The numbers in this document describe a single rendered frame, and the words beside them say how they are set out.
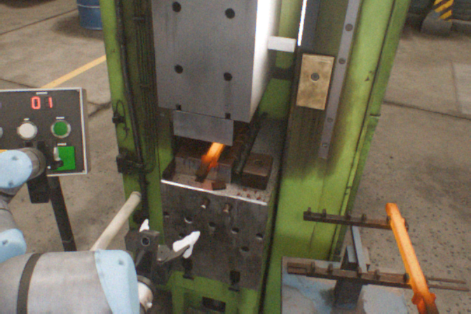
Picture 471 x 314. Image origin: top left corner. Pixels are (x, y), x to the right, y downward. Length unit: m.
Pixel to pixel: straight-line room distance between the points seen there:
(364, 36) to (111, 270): 0.92
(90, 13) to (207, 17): 4.81
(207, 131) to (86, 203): 1.61
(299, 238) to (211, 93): 0.74
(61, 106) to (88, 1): 4.51
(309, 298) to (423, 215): 1.67
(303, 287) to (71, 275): 0.92
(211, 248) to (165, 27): 0.80
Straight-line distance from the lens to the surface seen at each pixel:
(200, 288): 1.71
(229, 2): 1.08
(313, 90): 1.25
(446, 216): 2.98
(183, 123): 1.27
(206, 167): 1.25
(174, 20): 1.15
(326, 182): 1.46
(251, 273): 1.54
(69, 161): 1.37
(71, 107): 1.37
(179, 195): 1.37
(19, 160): 0.94
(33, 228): 2.68
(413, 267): 1.19
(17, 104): 1.41
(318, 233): 1.63
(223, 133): 1.24
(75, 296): 0.61
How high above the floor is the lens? 1.77
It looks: 33 degrees down
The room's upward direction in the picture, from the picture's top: 3 degrees clockwise
